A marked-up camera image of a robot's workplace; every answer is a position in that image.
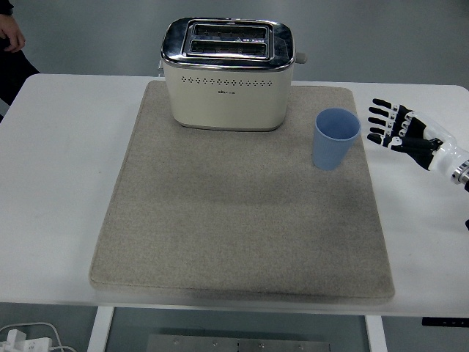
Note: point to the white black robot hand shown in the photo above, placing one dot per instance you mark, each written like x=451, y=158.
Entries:
x=441, y=150

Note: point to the blue ribbed plastic cup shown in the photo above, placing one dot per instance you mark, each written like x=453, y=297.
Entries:
x=329, y=154

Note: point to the black table control box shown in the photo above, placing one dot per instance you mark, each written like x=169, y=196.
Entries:
x=445, y=322

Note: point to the white table leg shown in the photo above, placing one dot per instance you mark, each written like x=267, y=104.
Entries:
x=99, y=330
x=376, y=335

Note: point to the cream and chrome toaster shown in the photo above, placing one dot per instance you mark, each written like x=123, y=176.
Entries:
x=227, y=106

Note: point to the beige fabric mat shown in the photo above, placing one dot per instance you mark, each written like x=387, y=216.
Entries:
x=220, y=220

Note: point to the grey metal plate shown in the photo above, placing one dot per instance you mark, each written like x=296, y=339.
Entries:
x=238, y=344

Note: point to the person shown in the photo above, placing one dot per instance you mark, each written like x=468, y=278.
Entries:
x=11, y=73

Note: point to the person's hand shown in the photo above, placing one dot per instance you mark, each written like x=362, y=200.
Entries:
x=12, y=34

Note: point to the white power strip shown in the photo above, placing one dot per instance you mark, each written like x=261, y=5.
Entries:
x=33, y=344

